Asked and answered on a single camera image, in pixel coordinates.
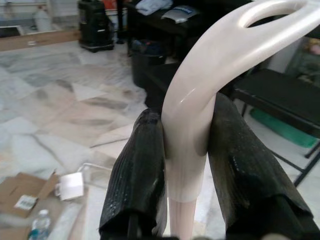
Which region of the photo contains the white broom handle with loop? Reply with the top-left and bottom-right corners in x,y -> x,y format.
161,0 -> 320,240

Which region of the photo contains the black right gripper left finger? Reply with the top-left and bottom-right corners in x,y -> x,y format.
98,109 -> 167,240

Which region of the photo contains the white mug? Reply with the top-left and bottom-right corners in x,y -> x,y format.
54,172 -> 85,201

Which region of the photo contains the green flat item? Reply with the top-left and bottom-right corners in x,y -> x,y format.
249,108 -> 318,150

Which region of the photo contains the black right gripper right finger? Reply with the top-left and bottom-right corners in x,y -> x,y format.
206,93 -> 320,240

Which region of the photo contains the clear plastic tray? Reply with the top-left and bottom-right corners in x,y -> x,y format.
79,162 -> 114,192

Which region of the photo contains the light blue cloth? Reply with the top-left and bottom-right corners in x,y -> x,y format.
137,0 -> 174,16

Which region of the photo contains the white framed tablet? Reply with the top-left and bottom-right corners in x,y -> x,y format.
0,24 -> 25,38

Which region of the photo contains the black folding chair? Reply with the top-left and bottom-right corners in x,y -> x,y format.
231,68 -> 320,188

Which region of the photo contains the open cardboard box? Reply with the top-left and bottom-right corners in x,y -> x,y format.
0,168 -> 61,219

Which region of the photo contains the clear plastic water bottle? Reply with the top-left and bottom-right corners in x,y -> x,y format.
27,209 -> 52,240

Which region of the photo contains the black waste bin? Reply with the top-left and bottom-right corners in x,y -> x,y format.
131,39 -> 168,88

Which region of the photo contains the long wooden board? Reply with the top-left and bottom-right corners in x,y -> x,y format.
0,28 -> 81,53

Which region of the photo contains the black low table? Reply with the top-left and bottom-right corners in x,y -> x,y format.
123,0 -> 251,58

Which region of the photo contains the white plastic jug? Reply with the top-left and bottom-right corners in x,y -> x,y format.
33,8 -> 52,32

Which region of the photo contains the white plastic bag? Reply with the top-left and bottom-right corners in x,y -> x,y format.
159,7 -> 201,25

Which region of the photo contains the orange package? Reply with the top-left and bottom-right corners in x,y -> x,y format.
103,0 -> 119,16

